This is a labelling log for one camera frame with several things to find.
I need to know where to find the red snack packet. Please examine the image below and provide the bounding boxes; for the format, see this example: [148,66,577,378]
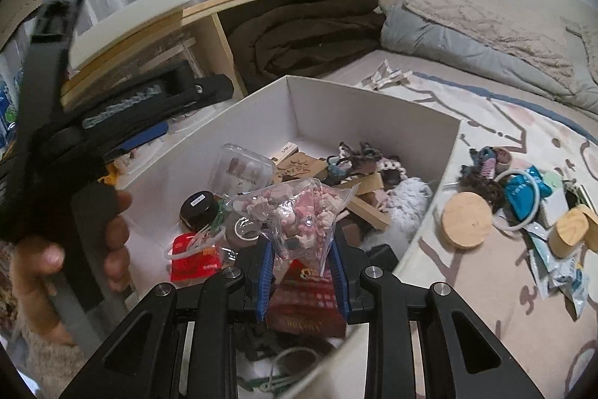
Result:
[266,259,346,338]

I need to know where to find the right beige quilted pillow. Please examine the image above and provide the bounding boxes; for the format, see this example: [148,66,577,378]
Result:
[565,21,597,81]

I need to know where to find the beige quilted pillow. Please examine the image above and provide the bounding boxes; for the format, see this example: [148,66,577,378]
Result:
[565,21,597,81]
[403,0,576,91]

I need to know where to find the black round tin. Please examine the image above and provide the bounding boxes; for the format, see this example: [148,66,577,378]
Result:
[179,190,219,232]

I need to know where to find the white cardboard shoe box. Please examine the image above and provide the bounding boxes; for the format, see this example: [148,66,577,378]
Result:
[118,76,460,295]

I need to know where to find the crumpled blue white pouch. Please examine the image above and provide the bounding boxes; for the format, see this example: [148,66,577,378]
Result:
[528,234,589,320]

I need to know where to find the light green clothespin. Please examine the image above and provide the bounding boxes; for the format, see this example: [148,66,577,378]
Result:
[237,375,300,396]

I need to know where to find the dark brown folded blanket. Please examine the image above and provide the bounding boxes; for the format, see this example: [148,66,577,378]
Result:
[229,0,385,93]

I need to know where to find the blue foil packet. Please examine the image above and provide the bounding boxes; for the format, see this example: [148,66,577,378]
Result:
[504,166,552,221]

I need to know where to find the grey folded duvet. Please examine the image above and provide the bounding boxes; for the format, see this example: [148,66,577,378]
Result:
[381,4,597,119]

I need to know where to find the white foam block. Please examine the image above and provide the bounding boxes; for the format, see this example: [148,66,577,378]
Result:
[69,0,191,72]

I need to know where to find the dark brown crochet bundle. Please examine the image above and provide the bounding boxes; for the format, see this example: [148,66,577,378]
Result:
[457,146,506,214]

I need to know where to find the black small box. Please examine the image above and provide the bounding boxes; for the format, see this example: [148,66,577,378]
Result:
[366,244,398,272]

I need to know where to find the round wooden lid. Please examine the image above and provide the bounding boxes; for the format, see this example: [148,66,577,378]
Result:
[441,191,493,250]

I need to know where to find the bag of pink bits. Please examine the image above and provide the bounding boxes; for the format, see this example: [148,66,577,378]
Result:
[227,178,359,274]

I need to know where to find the engraved wooden block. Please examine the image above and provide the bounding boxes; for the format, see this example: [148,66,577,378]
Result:
[274,152,327,184]

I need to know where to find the purple crochet piece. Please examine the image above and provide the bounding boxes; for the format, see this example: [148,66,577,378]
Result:
[323,142,407,189]

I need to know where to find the wooden shelf unit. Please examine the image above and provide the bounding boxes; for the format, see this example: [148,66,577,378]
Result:
[0,0,398,157]

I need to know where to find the left beige quilted pillow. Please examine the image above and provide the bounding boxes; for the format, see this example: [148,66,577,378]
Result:
[403,0,576,91]

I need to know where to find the person's left hand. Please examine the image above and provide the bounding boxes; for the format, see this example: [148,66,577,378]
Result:
[1,183,132,349]

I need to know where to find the clear plastic pill case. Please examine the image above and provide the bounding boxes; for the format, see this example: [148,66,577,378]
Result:
[208,144,276,199]

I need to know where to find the oval wooden box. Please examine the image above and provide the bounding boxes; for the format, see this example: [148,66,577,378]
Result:
[577,205,598,253]
[548,208,589,258]

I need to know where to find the white silicone ring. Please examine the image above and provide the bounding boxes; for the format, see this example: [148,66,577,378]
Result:
[493,169,542,233]

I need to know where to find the plastic water bottle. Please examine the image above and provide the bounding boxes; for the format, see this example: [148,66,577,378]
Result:
[0,77,17,155]

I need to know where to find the plain wooden block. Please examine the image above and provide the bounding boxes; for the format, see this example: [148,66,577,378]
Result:
[346,196,391,231]

